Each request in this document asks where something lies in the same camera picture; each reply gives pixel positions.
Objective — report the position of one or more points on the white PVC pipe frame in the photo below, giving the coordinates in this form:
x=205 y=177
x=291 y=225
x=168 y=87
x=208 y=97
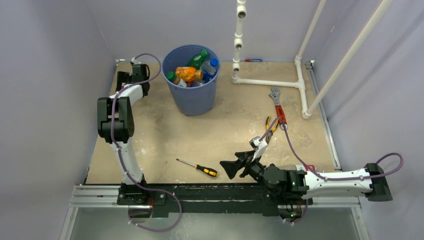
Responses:
x=306 y=110

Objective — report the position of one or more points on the red handled adjustable wrench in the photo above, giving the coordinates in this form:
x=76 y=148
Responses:
x=275 y=96

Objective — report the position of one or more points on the yellow handled pliers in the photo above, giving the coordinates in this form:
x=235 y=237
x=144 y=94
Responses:
x=270 y=128

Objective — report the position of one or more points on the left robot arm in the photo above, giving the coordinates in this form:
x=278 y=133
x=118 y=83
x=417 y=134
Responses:
x=116 y=125

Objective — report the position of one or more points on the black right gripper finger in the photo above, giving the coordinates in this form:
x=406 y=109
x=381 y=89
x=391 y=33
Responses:
x=232 y=167
x=245 y=155

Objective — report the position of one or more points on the red blue screwdriver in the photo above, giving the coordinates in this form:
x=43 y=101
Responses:
x=252 y=60

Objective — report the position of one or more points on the red cap clear bottle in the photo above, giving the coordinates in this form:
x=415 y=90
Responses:
x=298 y=167

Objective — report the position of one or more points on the orange juice bottle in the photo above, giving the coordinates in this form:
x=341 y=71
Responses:
x=189 y=74

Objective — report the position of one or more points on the black yellow screwdriver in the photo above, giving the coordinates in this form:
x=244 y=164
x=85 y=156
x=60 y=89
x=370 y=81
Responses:
x=206 y=170

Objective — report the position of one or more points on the green plastic bottle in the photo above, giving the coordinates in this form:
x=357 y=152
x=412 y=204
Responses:
x=197 y=60

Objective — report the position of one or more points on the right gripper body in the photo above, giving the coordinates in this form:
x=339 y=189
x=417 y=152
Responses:
x=254 y=169

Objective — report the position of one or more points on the blue plastic bin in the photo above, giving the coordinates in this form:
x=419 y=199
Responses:
x=191 y=101

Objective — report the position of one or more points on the small Pepsi bottle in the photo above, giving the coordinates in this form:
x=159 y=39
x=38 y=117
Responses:
x=209 y=69

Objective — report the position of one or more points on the green cap tea bottle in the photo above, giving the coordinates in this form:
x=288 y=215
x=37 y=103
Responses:
x=175 y=79

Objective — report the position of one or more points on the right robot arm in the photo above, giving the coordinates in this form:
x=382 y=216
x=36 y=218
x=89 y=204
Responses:
x=288 y=184

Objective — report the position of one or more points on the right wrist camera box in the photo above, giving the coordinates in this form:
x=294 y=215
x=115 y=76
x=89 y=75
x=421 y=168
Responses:
x=259 y=146

